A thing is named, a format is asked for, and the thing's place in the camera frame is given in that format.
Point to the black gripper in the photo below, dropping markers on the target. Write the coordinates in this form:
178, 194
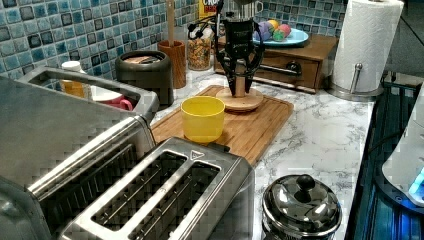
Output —
239, 46

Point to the black tea container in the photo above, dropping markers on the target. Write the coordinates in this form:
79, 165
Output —
149, 70

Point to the purple toy fruit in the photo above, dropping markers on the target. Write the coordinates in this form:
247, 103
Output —
264, 32

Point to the clear cereal jar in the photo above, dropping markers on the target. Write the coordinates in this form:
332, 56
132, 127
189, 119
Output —
199, 52

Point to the yellow toy lemon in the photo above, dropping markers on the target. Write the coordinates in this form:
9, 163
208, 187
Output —
274, 23

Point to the red toy strawberry right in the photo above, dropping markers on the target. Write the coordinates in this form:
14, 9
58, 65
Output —
285, 29

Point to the light blue plate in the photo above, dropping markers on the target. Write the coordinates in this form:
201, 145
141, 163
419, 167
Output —
296, 37

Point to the yellow cereal box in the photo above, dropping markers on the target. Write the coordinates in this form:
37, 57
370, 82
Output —
207, 8

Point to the brown wooden utensil holder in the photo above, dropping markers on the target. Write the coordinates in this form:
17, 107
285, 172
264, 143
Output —
176, 53

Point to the yellow plastic cup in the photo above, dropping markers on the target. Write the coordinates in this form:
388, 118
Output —
202, 118

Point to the bamboo cutting board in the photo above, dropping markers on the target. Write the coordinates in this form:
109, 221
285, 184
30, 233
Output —
247, 134

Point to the wooden spoon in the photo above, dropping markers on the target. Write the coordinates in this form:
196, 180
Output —
170, 22

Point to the steel paper towel holder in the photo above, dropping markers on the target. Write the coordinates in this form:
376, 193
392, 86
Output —
352, 94

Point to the white paper towel roll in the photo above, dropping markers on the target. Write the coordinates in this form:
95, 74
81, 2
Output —
367, 34

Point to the stainless steel two-slot toaster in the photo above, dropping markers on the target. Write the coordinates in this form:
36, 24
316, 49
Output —
180, 191

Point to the white and pink mug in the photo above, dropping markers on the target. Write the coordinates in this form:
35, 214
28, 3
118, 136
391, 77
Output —
111, 98

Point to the shiny steel kettle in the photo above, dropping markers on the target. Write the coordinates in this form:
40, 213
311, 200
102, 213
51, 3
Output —
298, 207

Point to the stainless steel toaster oven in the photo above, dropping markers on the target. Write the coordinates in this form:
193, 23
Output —
59, 152

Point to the black drawer handle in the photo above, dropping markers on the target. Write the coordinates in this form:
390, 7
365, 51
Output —
292, 68

